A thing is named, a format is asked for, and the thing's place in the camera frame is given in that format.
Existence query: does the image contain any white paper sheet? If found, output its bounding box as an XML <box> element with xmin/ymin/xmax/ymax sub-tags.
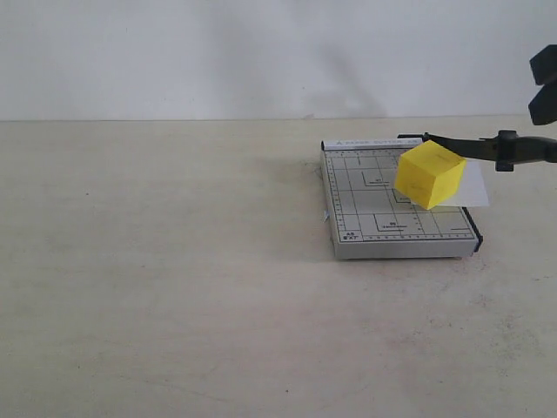
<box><xmin>441</xmin><ymin>160</ymin><xmax>489</xmax><ymax>207</ymax></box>

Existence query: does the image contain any grey paper cutter base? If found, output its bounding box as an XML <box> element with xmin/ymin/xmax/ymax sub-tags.
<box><xmin>321</xmin><ymin>135</ymin><xmax>483</xmax><ymax>260</ymax></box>

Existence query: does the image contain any yellow foam cube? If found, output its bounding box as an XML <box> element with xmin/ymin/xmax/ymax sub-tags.
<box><xmin>393</xmin><ymin>140</ymin><xmax>466</xmax><ymax>210</ymax></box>

